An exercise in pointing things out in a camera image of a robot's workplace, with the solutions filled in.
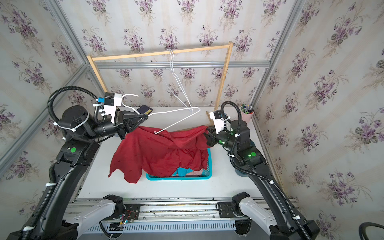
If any white hanger of red shirt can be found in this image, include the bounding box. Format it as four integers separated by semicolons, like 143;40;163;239
122;94;201;135

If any dark teal plastic tub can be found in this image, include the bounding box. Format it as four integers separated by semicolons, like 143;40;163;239
233;140;259;177

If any dark red t-shirt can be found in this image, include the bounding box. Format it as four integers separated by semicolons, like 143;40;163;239
109;126;209;184

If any teal perforated plastic basket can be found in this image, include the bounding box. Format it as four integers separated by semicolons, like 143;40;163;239
146;149;213;181

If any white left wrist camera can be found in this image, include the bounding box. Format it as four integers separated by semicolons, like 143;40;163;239
93;92;123;124

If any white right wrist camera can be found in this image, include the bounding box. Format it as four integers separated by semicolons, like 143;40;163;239
209;110;229;134

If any white hanger of teal shirt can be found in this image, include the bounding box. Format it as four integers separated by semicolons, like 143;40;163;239
167;49;194;113

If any dark cover notebook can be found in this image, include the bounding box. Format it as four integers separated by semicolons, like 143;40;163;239
137;105;153;115

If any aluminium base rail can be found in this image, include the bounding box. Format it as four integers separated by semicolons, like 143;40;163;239
87;198;249;235

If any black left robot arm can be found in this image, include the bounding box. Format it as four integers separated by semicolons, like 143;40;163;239
8;86;148;240

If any teal t-shirt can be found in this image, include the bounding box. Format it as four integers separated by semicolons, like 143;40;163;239
172;168;191;177

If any wooden clothes rack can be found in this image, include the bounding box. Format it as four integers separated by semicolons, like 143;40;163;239
86;41;235;133

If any white wire hanger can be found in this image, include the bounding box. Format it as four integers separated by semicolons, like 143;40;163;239
164;49;194;113

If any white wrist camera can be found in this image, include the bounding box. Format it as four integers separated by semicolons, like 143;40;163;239
93;92;123;124
209;110;229;134

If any pink t-shirt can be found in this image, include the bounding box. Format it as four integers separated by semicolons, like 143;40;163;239
186;169;204;177

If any pink pen cup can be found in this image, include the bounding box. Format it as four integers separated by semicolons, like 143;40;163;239
240;104;254;124

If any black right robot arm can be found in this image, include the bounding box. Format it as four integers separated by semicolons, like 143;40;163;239
205;101;320;240

